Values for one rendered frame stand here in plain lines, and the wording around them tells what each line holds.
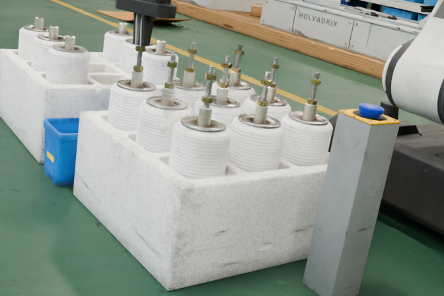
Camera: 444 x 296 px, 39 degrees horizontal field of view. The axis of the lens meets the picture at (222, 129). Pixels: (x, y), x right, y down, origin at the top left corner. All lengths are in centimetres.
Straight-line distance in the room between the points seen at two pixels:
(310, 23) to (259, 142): 267
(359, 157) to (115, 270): 44
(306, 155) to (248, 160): 13
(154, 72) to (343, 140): 68
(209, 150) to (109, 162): 24
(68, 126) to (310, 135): 56
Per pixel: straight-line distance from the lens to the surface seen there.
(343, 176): 100
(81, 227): 119
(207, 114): 100
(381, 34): 335
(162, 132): 107
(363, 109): 99
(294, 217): 112
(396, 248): 134
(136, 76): 119
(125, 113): 117
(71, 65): 145
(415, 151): 135
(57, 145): 132
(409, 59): 122
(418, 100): 120
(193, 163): 99
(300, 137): 112
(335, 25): 356
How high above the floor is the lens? 54
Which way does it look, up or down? 17 degrees down
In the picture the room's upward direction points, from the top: 9 degrees clockwise
